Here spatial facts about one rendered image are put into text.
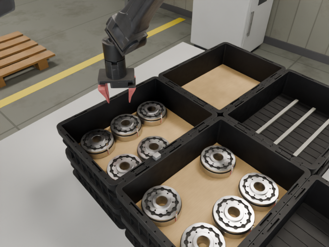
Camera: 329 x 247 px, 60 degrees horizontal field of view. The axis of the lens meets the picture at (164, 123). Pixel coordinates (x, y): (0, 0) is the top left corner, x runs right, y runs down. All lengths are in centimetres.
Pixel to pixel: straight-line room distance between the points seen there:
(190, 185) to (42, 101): 201
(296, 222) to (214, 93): 56
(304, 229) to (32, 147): 95
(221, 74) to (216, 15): 172
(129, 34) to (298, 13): 276
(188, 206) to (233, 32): 229
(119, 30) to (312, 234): 68
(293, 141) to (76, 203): 73
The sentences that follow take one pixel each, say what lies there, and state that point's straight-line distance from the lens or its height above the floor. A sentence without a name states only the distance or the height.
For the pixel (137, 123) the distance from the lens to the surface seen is 96.
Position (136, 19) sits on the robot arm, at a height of 126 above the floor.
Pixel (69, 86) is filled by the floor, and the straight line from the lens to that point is 277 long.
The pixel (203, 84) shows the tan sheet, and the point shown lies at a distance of 119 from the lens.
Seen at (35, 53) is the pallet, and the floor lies 10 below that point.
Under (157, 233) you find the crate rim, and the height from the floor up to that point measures 93.
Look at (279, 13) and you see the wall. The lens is 339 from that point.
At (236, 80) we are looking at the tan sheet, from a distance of 124.
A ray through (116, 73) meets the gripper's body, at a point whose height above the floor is 107.
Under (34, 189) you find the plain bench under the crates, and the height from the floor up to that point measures 70.
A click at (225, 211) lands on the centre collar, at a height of 87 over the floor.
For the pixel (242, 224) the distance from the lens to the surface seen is 75.
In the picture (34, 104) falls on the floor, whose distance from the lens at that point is 265.
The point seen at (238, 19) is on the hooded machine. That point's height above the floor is 45.
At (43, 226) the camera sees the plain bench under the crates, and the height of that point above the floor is 70.
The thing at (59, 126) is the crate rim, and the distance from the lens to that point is 89.
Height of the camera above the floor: 150
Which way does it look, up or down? 42 degrees down
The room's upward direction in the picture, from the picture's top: straight up
